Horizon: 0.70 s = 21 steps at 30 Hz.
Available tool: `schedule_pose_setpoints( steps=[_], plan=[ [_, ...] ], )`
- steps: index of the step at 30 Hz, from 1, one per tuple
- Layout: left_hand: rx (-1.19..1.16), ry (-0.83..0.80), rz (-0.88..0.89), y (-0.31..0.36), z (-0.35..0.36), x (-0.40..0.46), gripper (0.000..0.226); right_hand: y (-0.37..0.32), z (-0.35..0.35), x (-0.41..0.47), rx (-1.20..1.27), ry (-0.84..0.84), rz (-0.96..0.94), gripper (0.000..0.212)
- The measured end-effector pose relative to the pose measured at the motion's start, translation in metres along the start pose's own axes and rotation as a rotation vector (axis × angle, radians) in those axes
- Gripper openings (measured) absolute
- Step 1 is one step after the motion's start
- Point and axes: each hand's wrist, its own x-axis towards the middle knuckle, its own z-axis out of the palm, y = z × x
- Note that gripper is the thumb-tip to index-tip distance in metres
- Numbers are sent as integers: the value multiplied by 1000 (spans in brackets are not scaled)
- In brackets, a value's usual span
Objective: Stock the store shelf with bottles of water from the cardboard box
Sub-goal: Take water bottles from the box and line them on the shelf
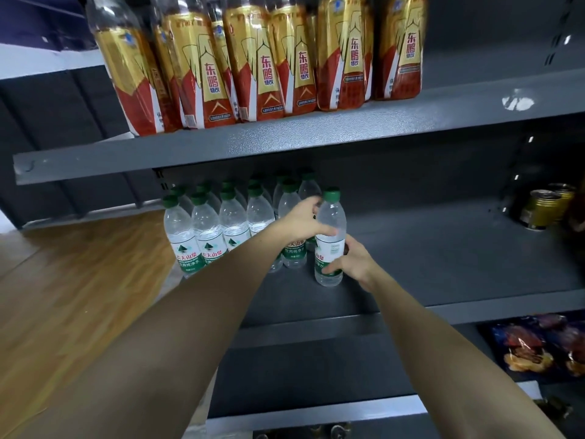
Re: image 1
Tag person's right hand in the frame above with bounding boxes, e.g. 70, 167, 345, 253
322, 234, 380, 293

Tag row of shelved water bottles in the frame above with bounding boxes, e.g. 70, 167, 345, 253
162, 171, 323, 275

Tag pile of shiny yellow cans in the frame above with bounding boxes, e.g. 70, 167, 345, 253
519, 182, 576, 232

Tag dark grey partition panels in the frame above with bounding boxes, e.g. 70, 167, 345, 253
0, 66, 165, 229

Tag water bottle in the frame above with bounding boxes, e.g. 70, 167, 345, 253
314, 187, 347, 288

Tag person's left forearm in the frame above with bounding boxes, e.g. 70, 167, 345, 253
13, 228, 293, 439

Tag pile of blue orange snack packets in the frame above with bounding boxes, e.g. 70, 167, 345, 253
480, 313, 585, 378

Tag scattered gold drink cans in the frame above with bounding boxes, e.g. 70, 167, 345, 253
534, 397, 575, 421

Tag person's right forearm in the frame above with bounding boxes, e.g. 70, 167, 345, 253
365, 274, 567, 439

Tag person's left hand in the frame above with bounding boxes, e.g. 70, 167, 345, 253
274, 196, 339, 248

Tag dark grey metal shelf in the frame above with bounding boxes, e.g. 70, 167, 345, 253
12, 0, 585, 439

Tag row of gold red drink bottles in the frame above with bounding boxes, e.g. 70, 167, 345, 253
84, 0, 428, 138

